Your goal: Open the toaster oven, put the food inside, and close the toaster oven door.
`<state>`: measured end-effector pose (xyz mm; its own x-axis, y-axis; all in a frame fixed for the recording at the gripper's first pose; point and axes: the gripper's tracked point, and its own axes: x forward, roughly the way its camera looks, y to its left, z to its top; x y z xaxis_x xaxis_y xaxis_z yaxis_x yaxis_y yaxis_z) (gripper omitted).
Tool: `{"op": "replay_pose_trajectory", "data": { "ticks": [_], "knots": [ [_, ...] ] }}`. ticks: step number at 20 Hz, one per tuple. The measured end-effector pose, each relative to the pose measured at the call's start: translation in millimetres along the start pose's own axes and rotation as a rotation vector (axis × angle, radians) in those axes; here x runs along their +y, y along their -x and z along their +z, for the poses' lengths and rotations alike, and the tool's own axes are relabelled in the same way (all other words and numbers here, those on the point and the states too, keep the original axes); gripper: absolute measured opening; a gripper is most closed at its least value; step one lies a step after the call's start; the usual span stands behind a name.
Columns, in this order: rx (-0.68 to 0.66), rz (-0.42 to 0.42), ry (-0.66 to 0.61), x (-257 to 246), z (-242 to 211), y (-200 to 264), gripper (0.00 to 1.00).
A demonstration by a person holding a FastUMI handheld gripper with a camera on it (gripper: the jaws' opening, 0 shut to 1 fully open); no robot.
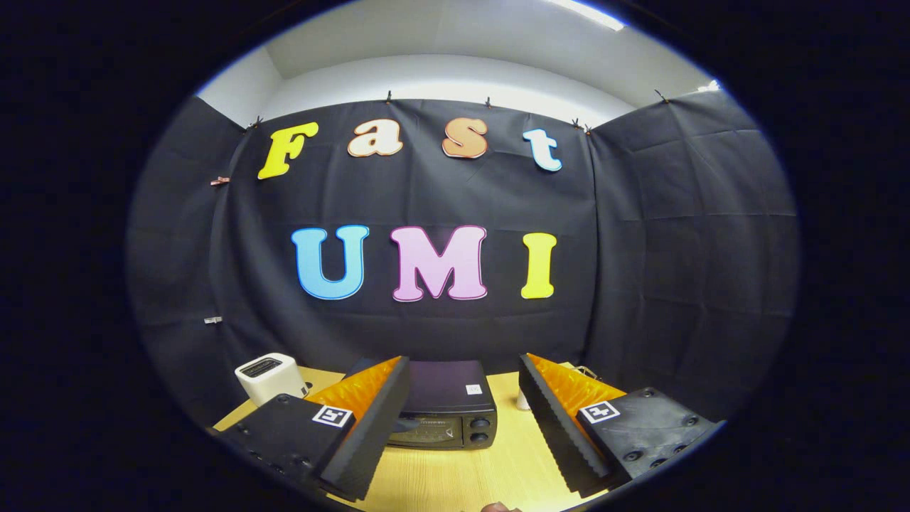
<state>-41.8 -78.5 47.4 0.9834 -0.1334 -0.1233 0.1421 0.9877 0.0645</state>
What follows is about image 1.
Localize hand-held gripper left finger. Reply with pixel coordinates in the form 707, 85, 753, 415
206, 355, 412, 503

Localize black toaster oven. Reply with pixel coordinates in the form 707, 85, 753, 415
343, 357, 498, 451

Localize white pop-up toaster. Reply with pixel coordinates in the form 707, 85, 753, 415
235, 353, 309, 407

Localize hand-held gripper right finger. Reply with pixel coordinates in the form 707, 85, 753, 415
518, 353, 727, 499

